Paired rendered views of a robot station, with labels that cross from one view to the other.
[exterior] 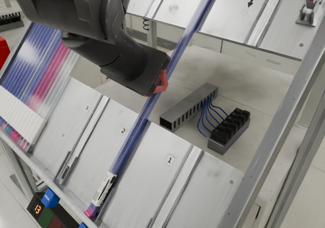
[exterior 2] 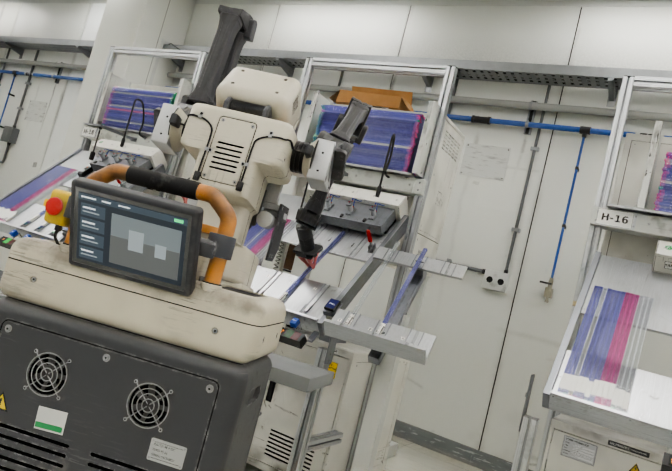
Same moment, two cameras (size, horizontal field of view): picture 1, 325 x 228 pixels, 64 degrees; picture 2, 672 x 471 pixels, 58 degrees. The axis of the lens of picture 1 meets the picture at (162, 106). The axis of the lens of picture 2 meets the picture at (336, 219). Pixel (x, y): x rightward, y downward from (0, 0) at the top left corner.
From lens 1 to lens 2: 2.04 m
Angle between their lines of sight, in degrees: 42
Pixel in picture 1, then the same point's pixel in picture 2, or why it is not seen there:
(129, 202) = (294, 302)
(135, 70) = (311, 247)
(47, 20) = (305, 218)
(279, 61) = not seen: hidden behind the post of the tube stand
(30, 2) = (305, 213)
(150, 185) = (305, 296)
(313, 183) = not seen: outside the picture
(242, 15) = (348, 248)
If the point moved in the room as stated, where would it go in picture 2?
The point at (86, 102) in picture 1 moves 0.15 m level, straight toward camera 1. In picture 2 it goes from (267, 274) to (284, 279)
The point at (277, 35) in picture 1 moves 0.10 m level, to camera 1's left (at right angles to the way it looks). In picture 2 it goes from (360, 255) to (337, 248)
